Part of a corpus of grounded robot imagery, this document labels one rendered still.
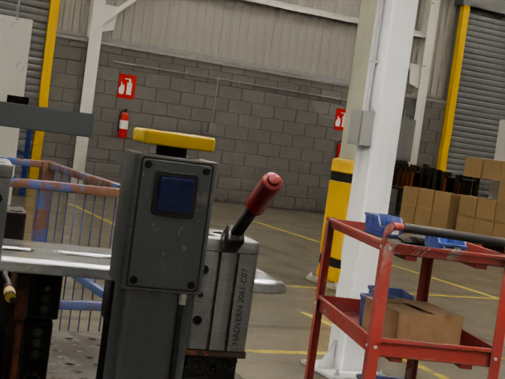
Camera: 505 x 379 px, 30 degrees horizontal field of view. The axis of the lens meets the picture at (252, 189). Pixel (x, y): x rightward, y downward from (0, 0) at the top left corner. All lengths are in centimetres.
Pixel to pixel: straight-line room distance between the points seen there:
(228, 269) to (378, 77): 403
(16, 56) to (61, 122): 851
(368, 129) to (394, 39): 48
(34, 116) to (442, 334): 256
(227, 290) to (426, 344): 217
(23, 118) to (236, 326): 37
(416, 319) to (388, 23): 221
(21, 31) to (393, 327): 667
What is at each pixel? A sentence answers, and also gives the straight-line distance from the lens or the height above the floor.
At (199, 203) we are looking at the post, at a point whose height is 111.
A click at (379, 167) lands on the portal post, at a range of 495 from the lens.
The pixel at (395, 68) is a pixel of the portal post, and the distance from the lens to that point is 497.
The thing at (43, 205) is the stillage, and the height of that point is 75.
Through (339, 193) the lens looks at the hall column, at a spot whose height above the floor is 80.
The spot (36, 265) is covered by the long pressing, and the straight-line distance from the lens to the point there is 105.
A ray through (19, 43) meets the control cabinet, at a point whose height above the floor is 176.
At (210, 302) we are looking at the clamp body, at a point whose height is 99.
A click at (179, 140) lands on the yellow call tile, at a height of 115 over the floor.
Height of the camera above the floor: 116
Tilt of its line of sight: 3 degrees down
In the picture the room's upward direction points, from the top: 8 degrees clockwise
